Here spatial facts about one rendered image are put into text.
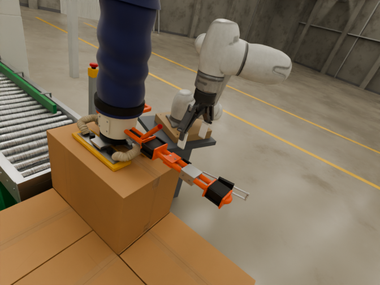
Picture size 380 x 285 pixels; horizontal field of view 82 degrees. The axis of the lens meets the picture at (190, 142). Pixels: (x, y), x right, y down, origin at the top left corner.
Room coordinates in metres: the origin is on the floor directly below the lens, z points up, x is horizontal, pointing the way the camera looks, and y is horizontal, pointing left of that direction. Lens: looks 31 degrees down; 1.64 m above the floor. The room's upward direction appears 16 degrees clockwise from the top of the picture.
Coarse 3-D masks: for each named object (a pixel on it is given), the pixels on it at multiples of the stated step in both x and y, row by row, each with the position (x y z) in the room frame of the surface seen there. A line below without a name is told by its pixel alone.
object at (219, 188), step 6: (216, 180) 0.68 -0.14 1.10; (210, 186) 0.64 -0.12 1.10; (216, 186) 0.65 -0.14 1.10; (222, 186) 0.66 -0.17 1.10; (204, 192) 0.63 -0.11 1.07; (210, 192) 0.63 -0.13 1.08; (216, 192) 0.62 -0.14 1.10; (222, 192) 0.63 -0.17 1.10; (228, 192) 0.64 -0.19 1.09; (210, 198) 0.62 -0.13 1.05; (216, 198) 0.62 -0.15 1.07; (222, 198) 0.60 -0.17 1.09; (216, 204) 0.61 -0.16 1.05; (222, 204) 0.60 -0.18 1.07
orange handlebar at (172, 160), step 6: (144, 108) 1.15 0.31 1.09; (150, 108) 1.17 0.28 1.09; (126, 132) 0.86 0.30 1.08; (138, 132) 0.88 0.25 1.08; (132, 138) 0.84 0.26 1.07; (138, 138) 0.83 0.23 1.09; (162, 150) 0.80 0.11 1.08; (162, 156) 0.76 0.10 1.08; (168, 156) 0.76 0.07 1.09; (174, 156) 0.77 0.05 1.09; (168, 162) 0.73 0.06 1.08; (174, 162) 0.77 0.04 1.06; (180, 162) 0.75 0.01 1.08; (174, 168) 0.72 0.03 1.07; (180, 168) 0.71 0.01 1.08; (198, 180) 0.67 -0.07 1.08; (204, 180) 0.69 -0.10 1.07; (210, 180) 0.69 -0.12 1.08; (198, 186) 0.66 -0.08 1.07; (204, 186) 0.65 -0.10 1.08; (228, 198) 0.62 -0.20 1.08
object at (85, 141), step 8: (80, 136) 0.88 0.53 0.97; (88, 136) 0.89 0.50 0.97; (96, 136) 0.91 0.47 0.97; (88, 144) 0.84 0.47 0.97; (96, 152) 0.80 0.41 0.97; (104, 152) 0.81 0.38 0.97; (112, 152) 0.82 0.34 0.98; (104, 160) 0.76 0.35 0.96; (112, 160) 0.77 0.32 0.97; (112, 168) 0.73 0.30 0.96; (120, 168) 0.76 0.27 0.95
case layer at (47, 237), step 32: (0, 224) 0.59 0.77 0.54; (32, 224) 0.63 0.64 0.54; (64, 224) 0.68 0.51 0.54; (160, 224) 0.84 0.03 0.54; (0, 256) 0.46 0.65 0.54; (32, 256) 0.49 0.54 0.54; (64, 256) 0.53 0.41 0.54; (96, 256) 0.57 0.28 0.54; (128, 256) 0.61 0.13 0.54; (160, 256) 0.66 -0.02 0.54; (192, 256) 0.71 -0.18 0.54; (224, 256) 0.76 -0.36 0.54
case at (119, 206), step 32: (64, 128) 0.94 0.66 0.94; (96, 128) 1.02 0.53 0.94; (64, 160) 0.81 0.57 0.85; (96, 160) 0.77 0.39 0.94; (160, 160) 0.91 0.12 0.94; (64, 192) 0.82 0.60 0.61; (96, 192) 0.68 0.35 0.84; (128, 192) 0.64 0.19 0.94; (160, 192) 0.82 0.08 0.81; (96, 224) 0.68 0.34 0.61; (128, 224) 0.65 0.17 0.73
